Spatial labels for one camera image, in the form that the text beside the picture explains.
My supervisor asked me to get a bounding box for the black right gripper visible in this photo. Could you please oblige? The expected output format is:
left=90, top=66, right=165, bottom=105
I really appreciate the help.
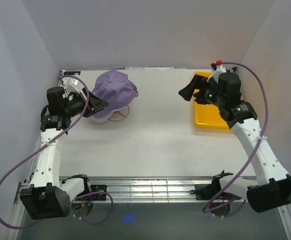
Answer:
left=177, top=74, right=225, bottom=108

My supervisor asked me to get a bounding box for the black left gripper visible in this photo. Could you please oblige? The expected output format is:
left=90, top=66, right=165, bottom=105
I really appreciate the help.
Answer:
left=63, top=87, right=109, bottom=118

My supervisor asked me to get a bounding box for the white baseball cap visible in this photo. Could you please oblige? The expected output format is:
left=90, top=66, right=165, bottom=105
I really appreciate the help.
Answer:
left=91, top=108, right=121, bottom=123

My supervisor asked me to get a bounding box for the lavender baseball cap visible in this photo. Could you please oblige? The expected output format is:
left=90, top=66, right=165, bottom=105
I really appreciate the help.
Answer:
left=92, top=70, right=138, bottom=110

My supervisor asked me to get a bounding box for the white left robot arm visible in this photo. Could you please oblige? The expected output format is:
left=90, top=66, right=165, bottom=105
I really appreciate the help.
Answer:
left=20, top=86, right=109, bottom=220

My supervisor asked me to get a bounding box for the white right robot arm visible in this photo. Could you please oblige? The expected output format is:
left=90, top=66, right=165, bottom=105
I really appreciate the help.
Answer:
left=178, top=72, right=291, bottom=213

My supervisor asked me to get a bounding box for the yellow plastic bin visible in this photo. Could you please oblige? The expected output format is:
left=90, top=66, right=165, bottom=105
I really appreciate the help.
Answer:
left=192, top=71, right=230, bottom=131

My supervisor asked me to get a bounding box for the gold wire hat stand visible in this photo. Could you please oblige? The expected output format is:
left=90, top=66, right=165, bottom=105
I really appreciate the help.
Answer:
left=108, top=105, right=130, bottom=123

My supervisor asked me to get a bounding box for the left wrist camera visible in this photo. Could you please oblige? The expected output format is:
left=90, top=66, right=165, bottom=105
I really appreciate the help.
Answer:
left=64, top=77, right=81, bottom=94

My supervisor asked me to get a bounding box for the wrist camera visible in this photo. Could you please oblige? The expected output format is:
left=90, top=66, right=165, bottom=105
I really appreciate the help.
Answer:
left=64, top=77, right=81, bottom=94
left=207, top=60, right=227, bottom=83

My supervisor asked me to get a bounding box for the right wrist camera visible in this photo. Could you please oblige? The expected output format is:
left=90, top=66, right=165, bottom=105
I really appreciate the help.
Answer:
left=207, top=60, right=227, bottom=83

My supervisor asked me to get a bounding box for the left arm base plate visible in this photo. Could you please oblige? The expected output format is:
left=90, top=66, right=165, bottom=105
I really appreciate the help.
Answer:
left=89, top=184, right=108, bottom=201

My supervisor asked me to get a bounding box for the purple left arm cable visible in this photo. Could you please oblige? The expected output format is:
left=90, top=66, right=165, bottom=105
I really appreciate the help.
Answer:
left=0, top=76, right=114, bottom=230

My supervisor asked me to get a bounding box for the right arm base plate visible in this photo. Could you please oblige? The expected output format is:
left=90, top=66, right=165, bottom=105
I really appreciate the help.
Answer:
left=190, top=184, right=241, bottom=200

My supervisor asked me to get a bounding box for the aluminium frame rail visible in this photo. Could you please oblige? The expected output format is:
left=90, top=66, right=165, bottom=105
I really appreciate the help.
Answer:
left=14, top=178, right=286, bottom=204

